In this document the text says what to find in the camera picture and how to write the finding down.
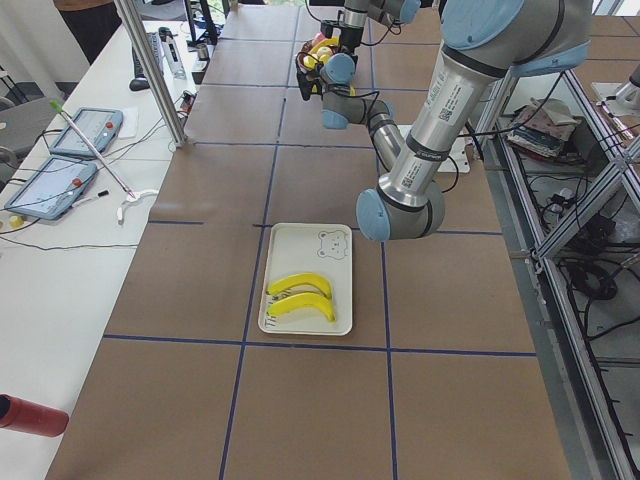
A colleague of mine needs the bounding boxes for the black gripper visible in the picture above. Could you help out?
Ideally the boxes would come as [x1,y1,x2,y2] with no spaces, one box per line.
[339,24,359,53]

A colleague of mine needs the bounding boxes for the yellow banana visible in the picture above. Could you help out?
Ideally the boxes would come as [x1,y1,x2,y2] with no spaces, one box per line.
[266,272,333,300]
[267,292,336,322]
[310,37,339,53]
[311,82,356,97]

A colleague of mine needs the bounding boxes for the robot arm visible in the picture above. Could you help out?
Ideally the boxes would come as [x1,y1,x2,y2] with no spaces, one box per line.
[337,0,421,54]
[316,1,592,242]

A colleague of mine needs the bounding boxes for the brown wicker basket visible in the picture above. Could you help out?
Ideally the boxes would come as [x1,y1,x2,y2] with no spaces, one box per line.
[296,44,355,81]

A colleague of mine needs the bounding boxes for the stack of cloths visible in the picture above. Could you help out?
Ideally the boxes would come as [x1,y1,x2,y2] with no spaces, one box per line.
[506,98,581,158]

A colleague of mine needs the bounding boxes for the white bear tray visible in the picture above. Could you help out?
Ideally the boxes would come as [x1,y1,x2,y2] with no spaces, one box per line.
[258,223,353,336]

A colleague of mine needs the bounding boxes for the person in brown top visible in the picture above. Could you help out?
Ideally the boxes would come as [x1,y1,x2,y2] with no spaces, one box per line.
[53,0,121,65]

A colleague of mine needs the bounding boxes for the far blue teach pendant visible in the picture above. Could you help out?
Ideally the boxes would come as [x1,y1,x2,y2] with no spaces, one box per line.
[50,107,124,159]

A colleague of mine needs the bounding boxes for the blue teach pendant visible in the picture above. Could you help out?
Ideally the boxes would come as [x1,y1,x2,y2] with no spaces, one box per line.
[50,107,124,159]
[4,155,98,220]

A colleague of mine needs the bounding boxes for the green tipped stick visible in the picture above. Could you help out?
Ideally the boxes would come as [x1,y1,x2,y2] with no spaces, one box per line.
[49,100,135,198]

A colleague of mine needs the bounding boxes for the near blue teach pendant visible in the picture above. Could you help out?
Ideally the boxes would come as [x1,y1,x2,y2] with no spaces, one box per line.
[4,155,98,220]

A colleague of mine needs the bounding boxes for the red cylinder bottle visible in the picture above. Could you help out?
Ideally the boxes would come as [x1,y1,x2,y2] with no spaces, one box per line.
[1,394,69,437]

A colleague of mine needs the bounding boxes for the white camera pole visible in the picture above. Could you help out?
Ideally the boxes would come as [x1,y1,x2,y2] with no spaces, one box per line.
[398,124,470,180]

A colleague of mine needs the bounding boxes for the aluminium frame post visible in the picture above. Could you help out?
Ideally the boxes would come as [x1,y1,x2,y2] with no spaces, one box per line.
[114,0,187,148]

